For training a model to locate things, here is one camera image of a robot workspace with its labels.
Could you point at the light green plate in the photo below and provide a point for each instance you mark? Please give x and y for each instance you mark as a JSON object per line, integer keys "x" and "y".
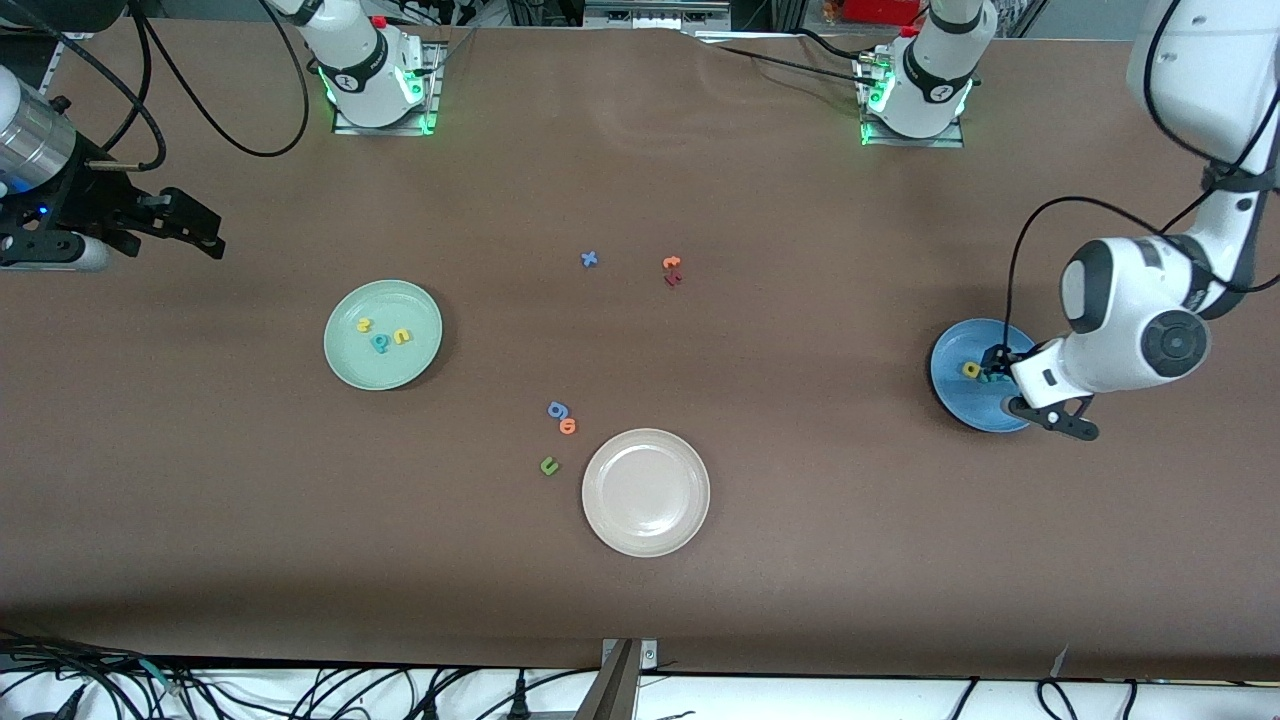
{"x": 383, "y": 370}

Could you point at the black power plug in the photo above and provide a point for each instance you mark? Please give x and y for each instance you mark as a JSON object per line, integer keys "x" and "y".
{"x": 519, "y": 700}

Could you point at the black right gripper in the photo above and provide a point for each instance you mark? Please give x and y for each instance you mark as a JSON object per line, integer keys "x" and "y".
{"x": 82, "y": 203}

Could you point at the beige plate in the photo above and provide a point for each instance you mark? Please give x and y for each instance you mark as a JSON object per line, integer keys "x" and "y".
{"x": 645, "y": 492}

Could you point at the silver equipment box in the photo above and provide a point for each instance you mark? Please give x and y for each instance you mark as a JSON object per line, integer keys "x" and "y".
{"x": 655, "y": 12}

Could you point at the grey metal post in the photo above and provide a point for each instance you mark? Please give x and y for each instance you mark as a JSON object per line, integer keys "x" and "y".
{"x": 610, "y": 690}

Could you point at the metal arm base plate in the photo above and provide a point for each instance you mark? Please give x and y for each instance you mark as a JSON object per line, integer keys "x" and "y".
{"x": 950, "y": 143}
{"x": 433, "y": 90}

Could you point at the small white paper tag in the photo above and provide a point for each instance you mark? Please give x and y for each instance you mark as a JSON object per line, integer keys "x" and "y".
{"x": 1060, "y": 662}

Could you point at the metal bracket plate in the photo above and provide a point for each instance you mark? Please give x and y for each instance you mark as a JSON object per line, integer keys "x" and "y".
{"x": 648, "y": 655}

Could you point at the blue plate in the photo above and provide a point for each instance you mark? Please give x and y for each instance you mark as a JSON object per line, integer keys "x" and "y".
{"x": 955, "y": 400}

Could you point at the red box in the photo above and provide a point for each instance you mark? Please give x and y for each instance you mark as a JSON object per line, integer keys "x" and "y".
{"x": 880, "y": 10}

